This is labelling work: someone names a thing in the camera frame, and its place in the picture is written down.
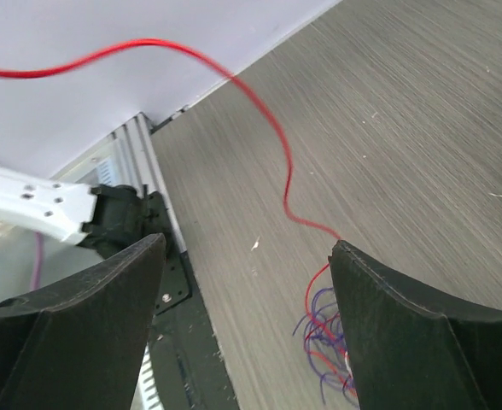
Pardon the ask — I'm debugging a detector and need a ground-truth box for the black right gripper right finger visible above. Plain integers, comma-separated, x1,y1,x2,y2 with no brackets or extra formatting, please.
330,241,502,410

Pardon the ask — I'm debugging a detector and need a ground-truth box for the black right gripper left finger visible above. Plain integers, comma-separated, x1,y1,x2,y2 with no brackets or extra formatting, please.
0,234,166,409

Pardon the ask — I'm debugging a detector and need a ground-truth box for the cable bundle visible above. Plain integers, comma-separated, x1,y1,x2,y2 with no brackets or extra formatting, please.
292,286,359,407

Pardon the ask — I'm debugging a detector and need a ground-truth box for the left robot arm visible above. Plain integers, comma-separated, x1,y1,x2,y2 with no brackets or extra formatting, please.
0,167,146,259

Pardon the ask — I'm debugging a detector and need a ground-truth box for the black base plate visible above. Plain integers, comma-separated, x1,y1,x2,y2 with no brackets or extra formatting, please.
137,192,239,410

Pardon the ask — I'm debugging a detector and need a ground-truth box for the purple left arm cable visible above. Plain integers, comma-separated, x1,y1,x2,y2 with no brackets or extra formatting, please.
32,232,46,291

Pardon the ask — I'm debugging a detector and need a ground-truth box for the aluminium rail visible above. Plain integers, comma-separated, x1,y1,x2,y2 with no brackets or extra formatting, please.
54,113,187,253

